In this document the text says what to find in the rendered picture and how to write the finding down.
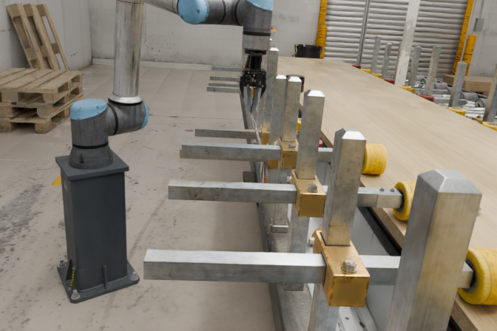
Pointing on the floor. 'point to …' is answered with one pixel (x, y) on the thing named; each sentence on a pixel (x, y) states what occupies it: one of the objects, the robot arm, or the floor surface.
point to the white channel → (410, 21)
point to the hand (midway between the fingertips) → (251, 108)
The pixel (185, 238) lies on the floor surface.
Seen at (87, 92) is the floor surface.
